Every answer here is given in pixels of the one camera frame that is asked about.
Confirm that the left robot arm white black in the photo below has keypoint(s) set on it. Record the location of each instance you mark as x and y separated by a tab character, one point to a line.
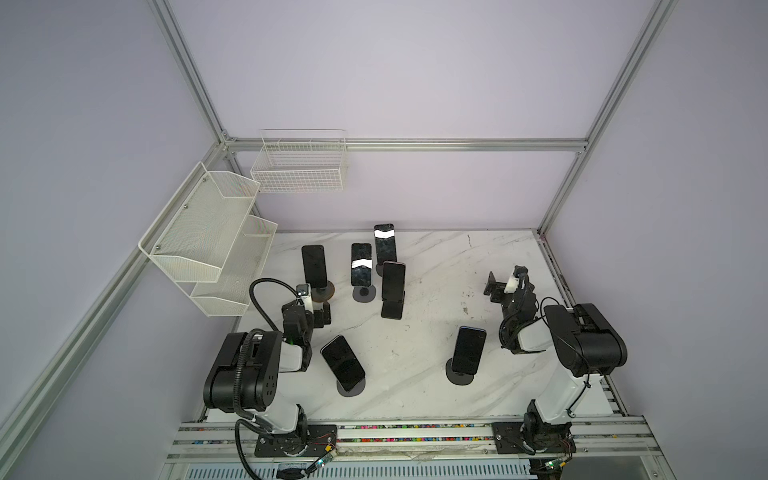
244	376

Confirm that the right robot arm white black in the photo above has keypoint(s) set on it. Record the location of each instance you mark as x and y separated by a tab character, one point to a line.
586	345

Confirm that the brown round phone stand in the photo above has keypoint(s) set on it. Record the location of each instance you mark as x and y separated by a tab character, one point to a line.
322	294

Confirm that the grey round stand middle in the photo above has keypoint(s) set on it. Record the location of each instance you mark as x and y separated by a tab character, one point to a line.
364	294

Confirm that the grey round stand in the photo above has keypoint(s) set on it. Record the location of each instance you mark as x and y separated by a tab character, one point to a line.
356	390
364	294

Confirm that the black phone with reflection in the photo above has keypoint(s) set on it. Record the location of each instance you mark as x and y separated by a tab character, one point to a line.
361	264

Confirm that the grey round stand front left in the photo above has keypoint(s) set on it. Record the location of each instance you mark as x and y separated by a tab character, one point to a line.
356	390

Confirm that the dark round stand front right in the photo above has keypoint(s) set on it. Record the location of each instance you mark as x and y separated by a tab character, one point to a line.
457	378

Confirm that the black folding phone stand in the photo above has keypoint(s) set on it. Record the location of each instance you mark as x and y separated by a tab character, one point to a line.
393	306

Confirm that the white mesh lower shelf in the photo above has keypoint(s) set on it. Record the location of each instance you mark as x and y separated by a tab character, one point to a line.
229	297

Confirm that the white mesh shelf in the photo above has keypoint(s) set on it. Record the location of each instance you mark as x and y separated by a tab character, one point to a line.
191	240
229	297

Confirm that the white mesh upper shelf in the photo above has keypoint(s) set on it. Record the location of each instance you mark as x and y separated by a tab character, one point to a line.
191	240

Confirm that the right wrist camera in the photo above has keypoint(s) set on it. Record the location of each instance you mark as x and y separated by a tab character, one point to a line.
512	284

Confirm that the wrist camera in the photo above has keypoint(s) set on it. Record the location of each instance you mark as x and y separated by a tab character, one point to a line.
305	295
512	284

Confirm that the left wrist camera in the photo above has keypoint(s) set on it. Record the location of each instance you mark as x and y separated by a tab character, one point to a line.
305	295

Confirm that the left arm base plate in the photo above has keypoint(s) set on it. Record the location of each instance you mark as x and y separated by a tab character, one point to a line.
308	440

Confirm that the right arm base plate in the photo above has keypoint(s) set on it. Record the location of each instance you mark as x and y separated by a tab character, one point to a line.
533	438

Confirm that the aluminium mounting rail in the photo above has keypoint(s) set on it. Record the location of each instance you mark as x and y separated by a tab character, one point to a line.
614	447

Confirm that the white wire basket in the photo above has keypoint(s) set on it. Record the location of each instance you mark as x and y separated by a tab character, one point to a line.
301	161

